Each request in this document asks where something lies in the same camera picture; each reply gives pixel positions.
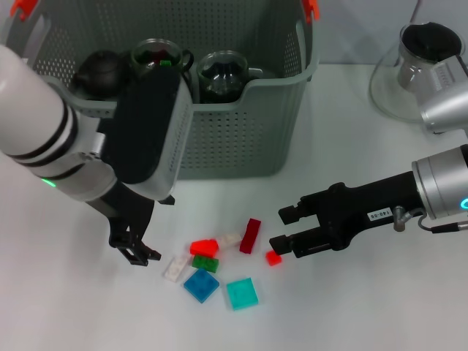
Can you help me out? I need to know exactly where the grey right arm cable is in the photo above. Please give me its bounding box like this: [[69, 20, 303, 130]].
[[392, 205, 468, 234]]

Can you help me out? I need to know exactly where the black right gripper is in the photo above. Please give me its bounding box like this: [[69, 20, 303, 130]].
[[268, 169, 422, 259]]

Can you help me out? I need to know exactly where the grey perforated storage basket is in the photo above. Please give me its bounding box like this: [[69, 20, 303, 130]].
[[0, 0, 322, 180]]

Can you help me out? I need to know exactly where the white plate brick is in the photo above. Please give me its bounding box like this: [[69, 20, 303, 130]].
[[162, 255, 191, 282]]

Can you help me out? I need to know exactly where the bright red sloped brick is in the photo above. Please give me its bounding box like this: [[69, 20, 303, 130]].
[[189, 238, 219, 257]]

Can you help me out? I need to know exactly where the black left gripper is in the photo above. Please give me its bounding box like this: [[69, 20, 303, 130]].
[[85, 181, 176, 267]]

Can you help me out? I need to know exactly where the dark red long brick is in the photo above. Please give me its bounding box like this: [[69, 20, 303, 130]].
[[239, 218, 263, 254]]

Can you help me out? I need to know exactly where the orange basket handle clip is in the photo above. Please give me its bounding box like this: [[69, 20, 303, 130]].
[[10, 0, 39, 19], [302, 0, 322, 23]]

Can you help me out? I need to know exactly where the teal square brick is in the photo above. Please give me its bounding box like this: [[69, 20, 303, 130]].
[[226, 276, 260, 312]]

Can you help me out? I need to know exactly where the glass pitcher with black handle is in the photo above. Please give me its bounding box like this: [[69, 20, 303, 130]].
[[369, 22, 464, 121]]

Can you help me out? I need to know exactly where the black clay teapot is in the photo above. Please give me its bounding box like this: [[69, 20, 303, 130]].
[[74, 50, 129, 100]]

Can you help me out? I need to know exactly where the blue square brick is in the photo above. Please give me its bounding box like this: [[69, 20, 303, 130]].
[[183, 267, 221, 303]]

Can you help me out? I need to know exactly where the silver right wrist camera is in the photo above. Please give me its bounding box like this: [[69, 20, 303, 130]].
[[418, 54, 468, 135]]

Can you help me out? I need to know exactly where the green rectangular brick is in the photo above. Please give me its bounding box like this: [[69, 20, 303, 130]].
[[192, 254, 221, 273]]

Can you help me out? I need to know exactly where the white thick brick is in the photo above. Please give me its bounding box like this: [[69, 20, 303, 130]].
[[218, 233, 243, 250]]

